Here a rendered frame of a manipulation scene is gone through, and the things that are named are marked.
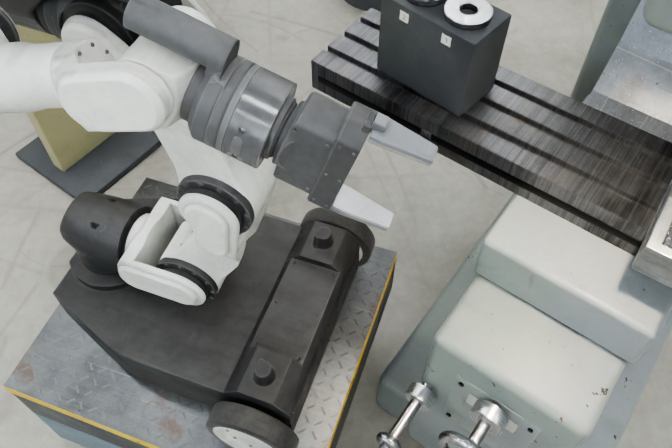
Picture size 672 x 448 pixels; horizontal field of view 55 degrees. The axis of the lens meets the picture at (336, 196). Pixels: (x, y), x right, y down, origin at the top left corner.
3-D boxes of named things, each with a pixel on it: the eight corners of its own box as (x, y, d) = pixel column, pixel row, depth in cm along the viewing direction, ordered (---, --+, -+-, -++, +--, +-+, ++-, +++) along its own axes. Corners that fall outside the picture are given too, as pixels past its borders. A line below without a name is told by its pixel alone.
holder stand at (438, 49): (458, 118, 130) (476, 39, 114) (376, 68, 139) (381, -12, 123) (493, 88, 136) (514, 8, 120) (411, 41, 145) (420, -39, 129)
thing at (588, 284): (634, 368, 120) (660, 340, 110) (469, 270, 132) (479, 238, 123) (719, 195, 144) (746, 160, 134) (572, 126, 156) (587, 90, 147)
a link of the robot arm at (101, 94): (173, 135, 57) (59, 136, 63) (217, 77, 63) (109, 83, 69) (140, 72, 53) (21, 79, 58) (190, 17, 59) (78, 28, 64)
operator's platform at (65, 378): (59, 437, 187) (2, 385, 155) (173, 248, 226) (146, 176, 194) (312, 539, 171) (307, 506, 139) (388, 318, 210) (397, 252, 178)
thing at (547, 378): (512, 516, 159) (588, 442, 111) (403, 437, 171) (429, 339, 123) (635, 284, 198) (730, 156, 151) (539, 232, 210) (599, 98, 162)
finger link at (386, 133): (429, 171, 56) (365, 140, 56) (436, 147, 59) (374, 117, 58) (436, 159, 55) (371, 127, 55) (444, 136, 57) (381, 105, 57)
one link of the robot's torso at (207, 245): (144, 291, 144) (170, 187, 104) (186, 222, 155) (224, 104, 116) (207, 323, 145) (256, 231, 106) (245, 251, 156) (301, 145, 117)
